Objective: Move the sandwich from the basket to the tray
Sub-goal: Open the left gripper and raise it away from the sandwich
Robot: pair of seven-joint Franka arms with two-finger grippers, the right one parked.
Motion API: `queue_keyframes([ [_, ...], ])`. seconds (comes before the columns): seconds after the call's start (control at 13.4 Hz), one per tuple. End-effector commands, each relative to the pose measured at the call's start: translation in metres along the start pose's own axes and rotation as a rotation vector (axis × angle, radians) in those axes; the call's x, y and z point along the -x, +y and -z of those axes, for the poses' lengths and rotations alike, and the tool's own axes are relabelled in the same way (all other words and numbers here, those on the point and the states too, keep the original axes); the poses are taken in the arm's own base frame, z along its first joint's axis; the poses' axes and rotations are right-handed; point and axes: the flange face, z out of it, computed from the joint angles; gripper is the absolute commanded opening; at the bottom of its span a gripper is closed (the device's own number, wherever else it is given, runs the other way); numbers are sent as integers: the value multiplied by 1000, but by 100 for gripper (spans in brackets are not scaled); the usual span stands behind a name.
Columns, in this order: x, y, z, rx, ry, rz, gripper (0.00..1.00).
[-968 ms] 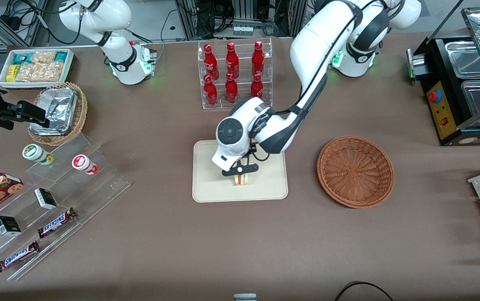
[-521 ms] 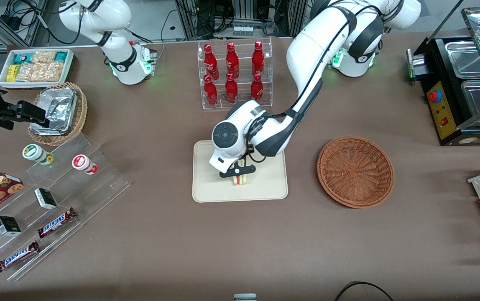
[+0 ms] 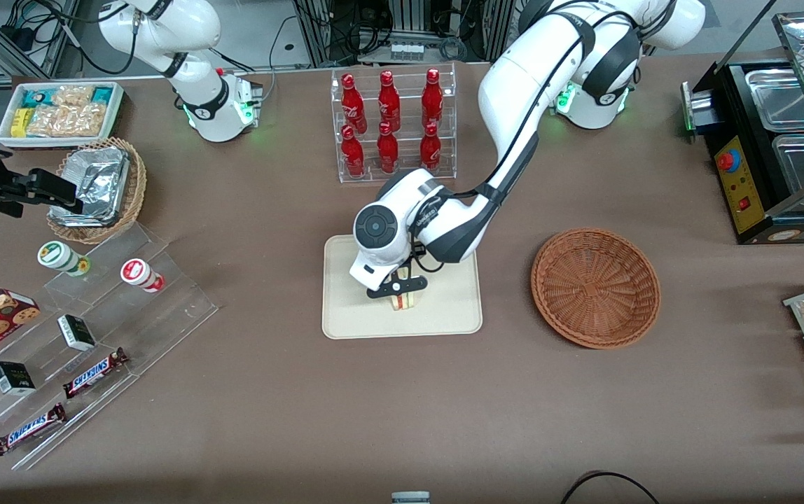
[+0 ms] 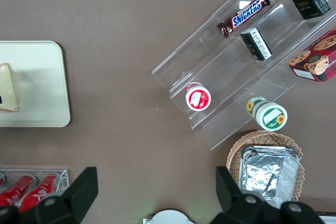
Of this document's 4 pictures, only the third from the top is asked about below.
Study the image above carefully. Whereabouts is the beige plastic serving tray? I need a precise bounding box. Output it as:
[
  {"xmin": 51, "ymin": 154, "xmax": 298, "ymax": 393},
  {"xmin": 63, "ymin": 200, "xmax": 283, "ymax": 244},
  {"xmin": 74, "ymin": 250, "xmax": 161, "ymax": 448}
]
[{"xmin": 322, "ymin": 234, "xmax": 483, "ymax": 340}]

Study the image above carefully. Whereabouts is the light wicker basket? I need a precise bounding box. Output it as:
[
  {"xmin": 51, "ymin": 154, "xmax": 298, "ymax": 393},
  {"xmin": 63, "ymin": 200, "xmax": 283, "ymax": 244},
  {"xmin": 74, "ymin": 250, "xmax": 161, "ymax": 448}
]
[{"xmin": 46, "ymin": 137, "xmax": 148, "ymax": 245}]

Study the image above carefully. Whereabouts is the brown round wicker basket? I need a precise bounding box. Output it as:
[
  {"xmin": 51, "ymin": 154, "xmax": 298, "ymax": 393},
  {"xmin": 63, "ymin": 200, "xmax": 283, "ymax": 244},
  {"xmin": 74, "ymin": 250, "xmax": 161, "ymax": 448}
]
[{"xmin": 531, "ymin": 227, "xmax": 661, "ymax": 349}]

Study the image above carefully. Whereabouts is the silver foil food package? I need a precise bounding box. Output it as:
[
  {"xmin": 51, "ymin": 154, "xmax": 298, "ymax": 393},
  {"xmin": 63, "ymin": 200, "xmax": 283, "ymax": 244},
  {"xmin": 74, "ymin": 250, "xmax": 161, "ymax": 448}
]
[{"xmin": 48, "ymin": 146, "xmax": 130, "ymax": 227}]

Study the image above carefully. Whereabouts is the green-lidded cup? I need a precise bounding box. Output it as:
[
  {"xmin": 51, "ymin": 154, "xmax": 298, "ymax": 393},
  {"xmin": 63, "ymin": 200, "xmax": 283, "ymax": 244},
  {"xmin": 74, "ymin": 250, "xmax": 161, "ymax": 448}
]
[{"xmin": 37, "ymin": 240, "xmax": 92, "ymax": 277}]

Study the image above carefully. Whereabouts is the clear rice cracker bag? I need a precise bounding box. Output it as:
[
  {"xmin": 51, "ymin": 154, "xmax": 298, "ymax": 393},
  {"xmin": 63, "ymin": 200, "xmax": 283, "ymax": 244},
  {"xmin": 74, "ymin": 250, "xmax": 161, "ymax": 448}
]
[{"xmin": 26, "ymin": 85, "xmax": 107, "ymax": 138}]

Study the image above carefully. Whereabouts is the white rectangular snack bin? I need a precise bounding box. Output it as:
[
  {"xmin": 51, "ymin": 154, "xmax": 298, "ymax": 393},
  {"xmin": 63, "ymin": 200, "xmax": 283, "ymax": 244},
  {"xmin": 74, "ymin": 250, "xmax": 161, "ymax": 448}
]
[{"xmin": 0, "ymin": 80, "xmax": 126, "ymax": 149}]

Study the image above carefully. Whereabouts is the red-lidded cup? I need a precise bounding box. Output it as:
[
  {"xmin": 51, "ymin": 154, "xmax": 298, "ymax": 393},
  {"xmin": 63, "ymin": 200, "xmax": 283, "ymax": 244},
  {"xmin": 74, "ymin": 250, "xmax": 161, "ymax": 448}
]
[{"xmin": 120, "ymin": 258, "xmax": 165, "ymax": 293}]

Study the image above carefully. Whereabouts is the clear acrylic bottle rack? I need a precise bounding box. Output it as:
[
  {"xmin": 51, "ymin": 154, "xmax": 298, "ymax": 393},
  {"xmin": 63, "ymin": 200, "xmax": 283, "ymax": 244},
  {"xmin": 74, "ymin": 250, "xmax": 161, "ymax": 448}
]
[{"xmin": 331, "ymin": 62, "xmax": 457, "ymax": 184}]

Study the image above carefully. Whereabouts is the small black box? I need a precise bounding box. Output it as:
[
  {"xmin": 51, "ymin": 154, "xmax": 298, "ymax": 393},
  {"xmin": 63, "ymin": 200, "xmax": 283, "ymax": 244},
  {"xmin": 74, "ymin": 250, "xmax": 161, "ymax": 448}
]
[
  {"xmin": 57, "ymin": 314, "xmax": 97, "ymax": 352},
  {"xmin": 0, "ymin": 360, "xmax": 37, "ymax": 397}
]

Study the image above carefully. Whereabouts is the red cola bottle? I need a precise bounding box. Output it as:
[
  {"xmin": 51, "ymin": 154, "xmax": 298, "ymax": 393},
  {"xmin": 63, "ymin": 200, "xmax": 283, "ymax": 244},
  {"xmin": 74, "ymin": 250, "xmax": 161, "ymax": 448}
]
[
  {"xmin": 340, "ymin": 73, "xmax": 367, "ymax": 134},
  {"xmin": 420, "ymin": 123, "xmax": 442, "ymax": 171},
  {"xmin": 340, "ymin": 126, "xmax": 366, "ymax": 178},
  {"xmin": 421, "ymin": 68, "xmax": 444, "ymax": 128},
  {"xmin": 377, "ymin": 122, "xmax": 400, "ymax": 174},
  {"xmin": 377, "ymin": 70, "xmax": 402, "ymax": 130}
]

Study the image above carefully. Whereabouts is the clear acrylic stepped display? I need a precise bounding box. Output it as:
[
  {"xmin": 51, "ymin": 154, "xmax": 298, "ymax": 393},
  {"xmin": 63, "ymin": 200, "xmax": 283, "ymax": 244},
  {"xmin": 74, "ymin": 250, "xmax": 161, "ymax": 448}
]
[{"xmin": 0, "ymin": 223, "xmax": 219, "ymax": 471}]

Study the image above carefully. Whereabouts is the Snickers chocolate bar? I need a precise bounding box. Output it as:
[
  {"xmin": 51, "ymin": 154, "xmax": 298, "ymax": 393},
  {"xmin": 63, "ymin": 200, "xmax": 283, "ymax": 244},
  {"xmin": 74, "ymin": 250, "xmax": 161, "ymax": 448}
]
[
  {"xmin": 0, "ymin": 403, "xmax": 67, "ymax": 457},
  {"xmin": 62, "ymin": 347, "xmax": 129, "ymax": 400}
]

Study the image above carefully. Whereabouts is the black food warmer machine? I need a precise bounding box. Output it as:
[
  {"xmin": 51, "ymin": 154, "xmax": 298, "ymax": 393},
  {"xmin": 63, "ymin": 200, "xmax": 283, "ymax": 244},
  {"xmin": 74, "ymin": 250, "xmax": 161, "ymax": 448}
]
[{"xmin": 682, "ymin": 10, "xmax": 804, "ymax": 244}]

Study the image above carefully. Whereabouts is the black floor cable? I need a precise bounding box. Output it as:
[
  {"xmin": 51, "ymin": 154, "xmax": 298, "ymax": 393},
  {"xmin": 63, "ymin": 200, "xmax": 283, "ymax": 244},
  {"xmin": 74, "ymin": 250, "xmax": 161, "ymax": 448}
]
[{"xmin": 560, "ymin": 471, "xmax": 662, "ymax": 504}]

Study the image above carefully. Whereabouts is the aluminium profile frame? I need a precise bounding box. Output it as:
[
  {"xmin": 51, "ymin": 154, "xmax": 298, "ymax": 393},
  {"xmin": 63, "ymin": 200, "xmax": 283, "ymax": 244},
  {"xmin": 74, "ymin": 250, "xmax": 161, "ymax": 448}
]
[{"xmin": 293, "ymin": 0, "xmax": 516, "ymax": 68}]

